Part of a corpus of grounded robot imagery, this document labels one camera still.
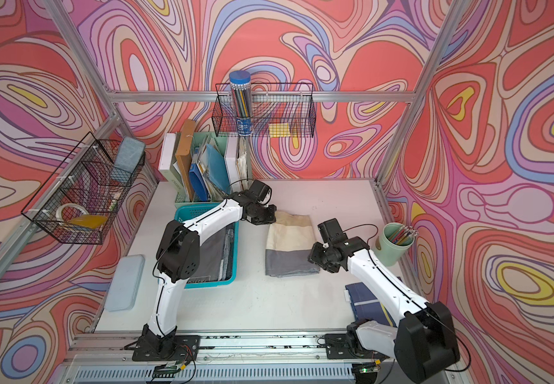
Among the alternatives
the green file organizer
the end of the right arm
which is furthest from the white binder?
the end of the right arm

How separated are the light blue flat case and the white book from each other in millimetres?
382

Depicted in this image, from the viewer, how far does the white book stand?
0.88m

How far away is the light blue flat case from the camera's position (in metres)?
0.84
